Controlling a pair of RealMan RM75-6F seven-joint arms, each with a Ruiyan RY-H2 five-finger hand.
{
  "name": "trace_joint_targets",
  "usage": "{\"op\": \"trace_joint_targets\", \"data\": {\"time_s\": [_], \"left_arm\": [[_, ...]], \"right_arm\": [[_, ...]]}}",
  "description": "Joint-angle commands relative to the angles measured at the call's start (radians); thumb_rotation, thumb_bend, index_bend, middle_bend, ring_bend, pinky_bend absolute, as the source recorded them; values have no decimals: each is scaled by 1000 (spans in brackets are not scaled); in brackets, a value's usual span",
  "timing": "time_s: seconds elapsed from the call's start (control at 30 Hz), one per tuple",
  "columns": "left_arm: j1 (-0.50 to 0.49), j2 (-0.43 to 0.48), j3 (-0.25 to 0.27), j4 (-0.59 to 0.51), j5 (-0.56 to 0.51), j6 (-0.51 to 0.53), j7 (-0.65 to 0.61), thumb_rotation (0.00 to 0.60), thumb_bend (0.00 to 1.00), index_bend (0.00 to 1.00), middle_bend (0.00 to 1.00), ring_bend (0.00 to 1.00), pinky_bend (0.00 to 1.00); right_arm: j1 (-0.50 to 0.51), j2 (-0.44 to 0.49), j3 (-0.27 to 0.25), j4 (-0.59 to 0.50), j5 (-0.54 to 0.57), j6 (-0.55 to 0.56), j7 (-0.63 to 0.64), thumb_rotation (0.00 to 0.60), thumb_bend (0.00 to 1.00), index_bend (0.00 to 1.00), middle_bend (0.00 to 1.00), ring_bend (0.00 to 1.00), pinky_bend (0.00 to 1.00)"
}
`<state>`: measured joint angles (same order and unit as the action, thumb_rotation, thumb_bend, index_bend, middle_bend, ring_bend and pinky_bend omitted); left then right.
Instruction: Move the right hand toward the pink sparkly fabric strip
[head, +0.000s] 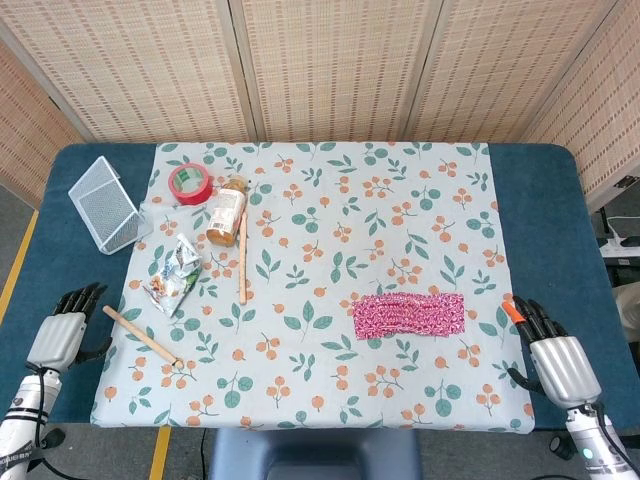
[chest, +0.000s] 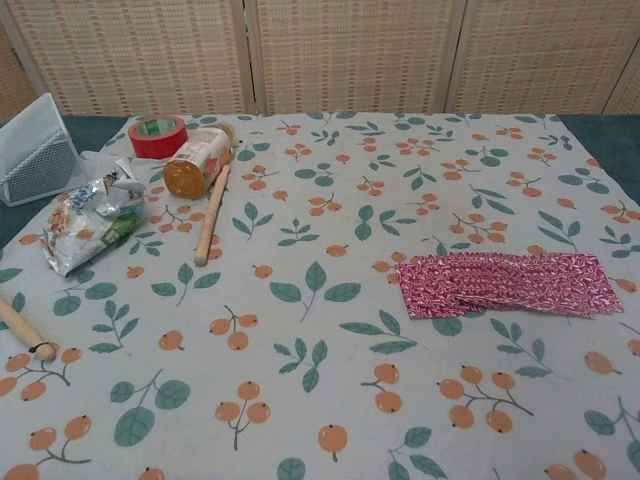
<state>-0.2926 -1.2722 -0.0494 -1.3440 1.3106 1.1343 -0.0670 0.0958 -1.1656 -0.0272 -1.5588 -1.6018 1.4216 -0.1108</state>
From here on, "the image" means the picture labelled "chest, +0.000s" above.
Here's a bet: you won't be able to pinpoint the red patterned paper sheets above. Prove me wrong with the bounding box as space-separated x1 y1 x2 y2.
394 251 626 320

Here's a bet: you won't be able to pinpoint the fruit and leaf print tablecloth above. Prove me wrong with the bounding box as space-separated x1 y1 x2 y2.
0 112 640 480

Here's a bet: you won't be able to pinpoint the long thin wooden stick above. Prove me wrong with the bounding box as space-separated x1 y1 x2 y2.
194 163 232 267

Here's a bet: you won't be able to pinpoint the plastic jar with orange lid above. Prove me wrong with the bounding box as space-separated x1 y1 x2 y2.
163 123 237 199

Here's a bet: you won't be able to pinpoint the woven bamboo folding screen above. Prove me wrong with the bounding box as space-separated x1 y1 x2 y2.
0 0 640 127

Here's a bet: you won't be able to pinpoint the red tape roll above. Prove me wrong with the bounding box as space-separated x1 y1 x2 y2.
127 115 187 159

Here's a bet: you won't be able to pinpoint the crumpled silver snack bag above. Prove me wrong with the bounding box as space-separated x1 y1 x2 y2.
41 150 148 277

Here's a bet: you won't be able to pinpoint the white mesh metal holder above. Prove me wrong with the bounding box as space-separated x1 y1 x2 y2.
0 92 85 207

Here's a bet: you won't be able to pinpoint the wooden handle with black cord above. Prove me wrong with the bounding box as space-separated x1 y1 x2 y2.
0 294 57 362

